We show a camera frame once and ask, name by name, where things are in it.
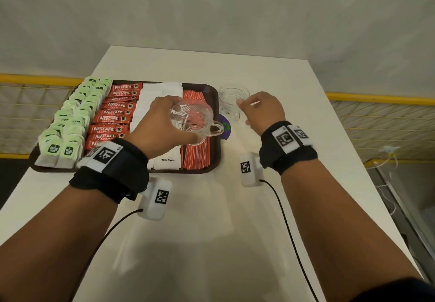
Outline person's right hand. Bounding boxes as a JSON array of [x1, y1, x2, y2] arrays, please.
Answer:
[[237, 91, 286, 137]]

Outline person's left hand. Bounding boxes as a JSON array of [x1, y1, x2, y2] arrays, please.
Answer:
[[126, 95, 204, 160]]

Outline clear patterned glass cup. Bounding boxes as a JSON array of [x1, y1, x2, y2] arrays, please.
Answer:
[[218, 84, 251, 122], [169, 101, 225, 146]]

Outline row of red Nescafe sachets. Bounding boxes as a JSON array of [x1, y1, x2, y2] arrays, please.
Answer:
[[84, 82, 144, 151]]

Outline pile of red stirrer sticks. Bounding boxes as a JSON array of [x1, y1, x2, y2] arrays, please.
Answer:
[[182, 87, 212, 171]]

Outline brown tray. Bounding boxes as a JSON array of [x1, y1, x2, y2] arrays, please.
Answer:
[[29, 80, 222, 174]]

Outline row of tea bags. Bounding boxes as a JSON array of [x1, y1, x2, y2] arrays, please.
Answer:
[[35, 76, 101, 168], [58, 78, 113, 169]]

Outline person's left forearm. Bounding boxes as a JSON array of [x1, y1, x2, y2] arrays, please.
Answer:
[[0, 184, 120, 302]]

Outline person's right forearm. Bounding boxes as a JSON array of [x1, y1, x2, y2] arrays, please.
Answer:
[[281, 159, 425, 302]]

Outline person's dark sleeve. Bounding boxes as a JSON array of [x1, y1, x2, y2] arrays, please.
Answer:
[[352, 278, 435, 302]]

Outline purple round coaster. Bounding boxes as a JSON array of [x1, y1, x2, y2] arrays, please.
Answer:
[[217, 114, 232, 141]]

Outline black right wristband with markers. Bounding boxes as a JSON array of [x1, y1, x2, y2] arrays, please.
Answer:
[[259, 120, 319, 176]]

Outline black wristband with markers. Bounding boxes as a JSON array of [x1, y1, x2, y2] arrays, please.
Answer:
[[259, 120, 319, 176], [69, 138, 150, 205]]

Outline black left wristband with markers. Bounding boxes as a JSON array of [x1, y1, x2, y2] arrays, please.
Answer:
[[69, 138, 150, 205]]

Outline yellow mesh railing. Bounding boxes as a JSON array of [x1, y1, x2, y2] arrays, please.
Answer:
[[325, 91, 435, 165], [0, 73, 84, 160]]

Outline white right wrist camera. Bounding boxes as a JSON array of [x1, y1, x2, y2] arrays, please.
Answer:
[[239, 152, 265, 187]]

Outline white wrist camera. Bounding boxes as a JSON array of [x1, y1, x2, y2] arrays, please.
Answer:
[[239, 152, 265, 187], [137, 177, 173, 221]]

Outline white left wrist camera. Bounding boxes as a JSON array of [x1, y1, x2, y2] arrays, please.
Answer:
[[137, 177, 173, 221]]

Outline black left camera cable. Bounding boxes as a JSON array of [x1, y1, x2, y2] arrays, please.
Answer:
[[73, 209, 144, 302]]

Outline white cable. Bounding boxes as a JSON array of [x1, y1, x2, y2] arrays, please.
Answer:
[[365, 145, 401, 216]]

